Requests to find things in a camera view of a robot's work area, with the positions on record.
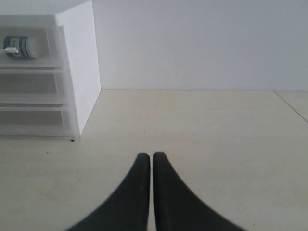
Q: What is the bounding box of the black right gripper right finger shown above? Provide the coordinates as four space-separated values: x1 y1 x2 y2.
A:
152 152 244 231

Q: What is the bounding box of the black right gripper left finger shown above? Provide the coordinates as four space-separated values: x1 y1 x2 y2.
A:
68 153 150 231

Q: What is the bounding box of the white bottle teal label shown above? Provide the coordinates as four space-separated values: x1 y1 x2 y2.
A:
0 36 42 59

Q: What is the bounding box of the bottom wide clear drawer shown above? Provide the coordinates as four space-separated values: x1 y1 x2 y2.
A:
0 107 79 138

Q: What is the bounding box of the wide clear drawer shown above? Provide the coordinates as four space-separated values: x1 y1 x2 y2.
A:
0 107 79 138
0 73 69 105

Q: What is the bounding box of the middle wide clear drawer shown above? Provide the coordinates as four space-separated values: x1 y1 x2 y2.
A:
0 73 69 105

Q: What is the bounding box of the white plastic drawer cabinet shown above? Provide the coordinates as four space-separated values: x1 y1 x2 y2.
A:
0 0 101 140

